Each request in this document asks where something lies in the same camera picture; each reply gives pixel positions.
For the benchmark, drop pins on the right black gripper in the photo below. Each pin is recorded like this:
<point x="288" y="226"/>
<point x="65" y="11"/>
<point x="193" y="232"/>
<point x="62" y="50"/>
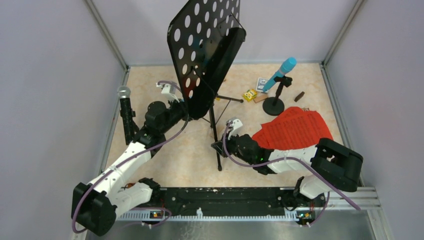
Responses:
<point x="218" y="145"/>

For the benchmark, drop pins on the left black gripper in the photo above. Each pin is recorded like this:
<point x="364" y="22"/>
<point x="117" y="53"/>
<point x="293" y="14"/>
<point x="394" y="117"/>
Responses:
<point x="181" y="107"/>

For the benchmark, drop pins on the red sheet music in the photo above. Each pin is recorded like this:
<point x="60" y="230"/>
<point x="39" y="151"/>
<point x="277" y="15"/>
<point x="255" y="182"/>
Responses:
<point x="294" y="128"/>

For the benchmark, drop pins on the black music stand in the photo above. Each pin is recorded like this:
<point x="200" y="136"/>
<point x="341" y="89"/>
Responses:
<point x="203" y="39"/>

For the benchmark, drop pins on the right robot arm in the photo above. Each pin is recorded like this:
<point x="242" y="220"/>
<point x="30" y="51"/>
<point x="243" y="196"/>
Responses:
<point x="332" y="165"/>

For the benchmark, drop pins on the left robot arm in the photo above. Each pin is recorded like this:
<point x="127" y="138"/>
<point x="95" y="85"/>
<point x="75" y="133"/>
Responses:
<point x="97" y="205"/>

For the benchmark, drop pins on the black silver-head microphone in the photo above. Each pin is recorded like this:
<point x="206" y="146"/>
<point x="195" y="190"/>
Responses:
<point x="124" y="93"/>

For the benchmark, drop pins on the yellow toy block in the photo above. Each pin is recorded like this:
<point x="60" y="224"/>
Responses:
<point x="249" y="95"/>

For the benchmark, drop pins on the wooden block near card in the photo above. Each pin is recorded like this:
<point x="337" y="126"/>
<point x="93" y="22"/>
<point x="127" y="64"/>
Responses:
<point x="260" y="98"/>

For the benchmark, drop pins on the black round-base microphone stand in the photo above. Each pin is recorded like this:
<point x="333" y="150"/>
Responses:
<point x="274" y="106"/>

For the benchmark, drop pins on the blue playing card box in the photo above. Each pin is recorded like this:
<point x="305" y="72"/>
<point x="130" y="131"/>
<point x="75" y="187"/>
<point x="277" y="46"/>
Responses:
<point x="261" y="82"/>

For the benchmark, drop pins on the dark brown wooden block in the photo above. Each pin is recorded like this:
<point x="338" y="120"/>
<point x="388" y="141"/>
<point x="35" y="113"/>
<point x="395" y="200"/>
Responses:
<point x="299" y="96"/>

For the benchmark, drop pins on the blue toy microphone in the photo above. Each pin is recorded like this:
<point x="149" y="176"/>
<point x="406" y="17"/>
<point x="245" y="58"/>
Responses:
<point x="287" y="66"/>

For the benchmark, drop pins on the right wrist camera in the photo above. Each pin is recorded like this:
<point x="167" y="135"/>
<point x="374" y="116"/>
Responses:
<point x="233" y="127"/>

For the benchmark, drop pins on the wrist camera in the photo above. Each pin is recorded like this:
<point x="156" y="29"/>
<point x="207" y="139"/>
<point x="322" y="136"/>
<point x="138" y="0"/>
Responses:
<point x="233" y="127"/>
<point x="168" y="89"/>

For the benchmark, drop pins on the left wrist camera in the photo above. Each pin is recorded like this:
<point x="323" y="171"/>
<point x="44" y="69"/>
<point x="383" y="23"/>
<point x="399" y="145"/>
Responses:
<point x="168" y="89"/>

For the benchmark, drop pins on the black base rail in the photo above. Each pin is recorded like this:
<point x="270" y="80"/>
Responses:
<point x="231" y="201"/>

